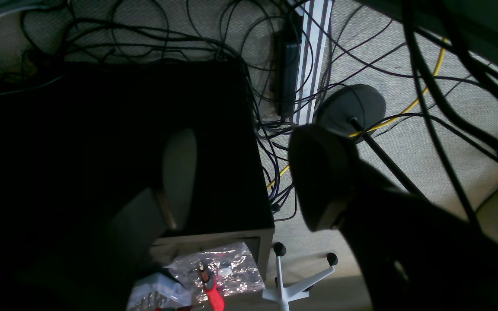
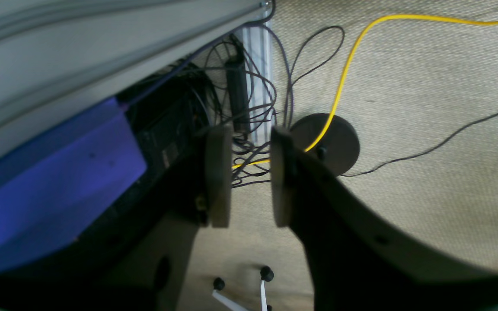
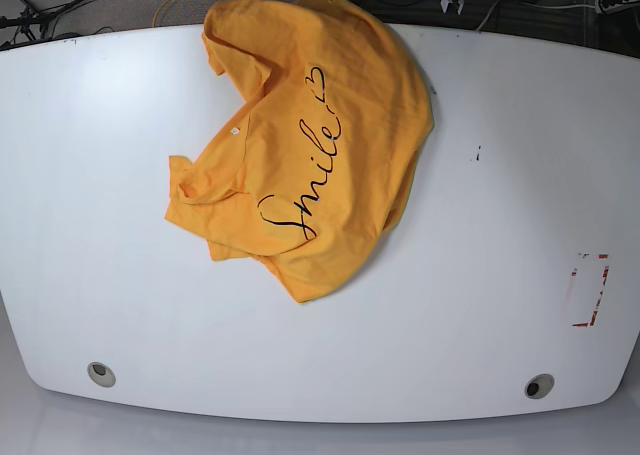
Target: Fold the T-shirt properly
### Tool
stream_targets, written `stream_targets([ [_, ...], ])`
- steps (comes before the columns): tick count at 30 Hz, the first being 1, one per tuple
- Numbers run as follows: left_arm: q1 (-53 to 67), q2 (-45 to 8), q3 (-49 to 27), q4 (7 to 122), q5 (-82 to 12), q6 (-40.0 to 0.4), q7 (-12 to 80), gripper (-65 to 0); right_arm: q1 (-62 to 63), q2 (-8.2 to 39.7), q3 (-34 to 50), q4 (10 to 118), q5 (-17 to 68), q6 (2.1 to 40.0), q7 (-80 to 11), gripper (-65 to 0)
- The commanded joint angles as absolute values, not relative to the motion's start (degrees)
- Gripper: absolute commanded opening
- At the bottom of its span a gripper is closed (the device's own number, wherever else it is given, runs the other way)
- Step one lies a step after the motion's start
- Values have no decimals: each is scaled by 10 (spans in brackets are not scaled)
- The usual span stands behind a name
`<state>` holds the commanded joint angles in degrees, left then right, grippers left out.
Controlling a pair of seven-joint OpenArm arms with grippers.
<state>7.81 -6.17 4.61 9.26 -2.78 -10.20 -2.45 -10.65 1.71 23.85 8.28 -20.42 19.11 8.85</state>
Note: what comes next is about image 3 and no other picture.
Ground yellow Smile T-shirt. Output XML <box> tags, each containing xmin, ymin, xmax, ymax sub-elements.
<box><xmin>166</xmin><ymin>0</ymin><xmax>434</xmax><ymax>303</ymax></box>

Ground white power strip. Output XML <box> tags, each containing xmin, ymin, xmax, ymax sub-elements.
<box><xmin>595</xmin><ymin>0</ymin><xmax>639</xmax><ymax>15</ymax></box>

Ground black tripod legs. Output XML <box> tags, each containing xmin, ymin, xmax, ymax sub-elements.
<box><xmin>1</xmin><ymin>0</ymin><xmax>96</xmax><ymax>42</ymax></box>

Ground red tape rectangle marking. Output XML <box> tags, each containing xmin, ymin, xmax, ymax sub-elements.
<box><xmin>568</xmin><ymin>253</ymin><xmax>610</xmax><ymax>328</ymax></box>

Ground right table grommet hole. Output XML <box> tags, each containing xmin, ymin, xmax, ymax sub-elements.
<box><xmin>524</xmin><ymin>374</ymin><xmax>555</xmax><ymax>400</ymax></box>

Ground table grommet hole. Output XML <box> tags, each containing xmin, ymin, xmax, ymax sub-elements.
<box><xmin>87</xmin><ymin>362</ymin><xmax>116</xmax><ymax>388</ymax></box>
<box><xmin>524</xmin><ymin>374</ymin><xmax>555</xmax><ymax>400</ymax></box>

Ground left table grommet hole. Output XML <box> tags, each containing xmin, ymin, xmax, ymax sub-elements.
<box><xmin>87</xmin><ymin>362</ymin><xmax>116</xmax><ymax>388</ymax></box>

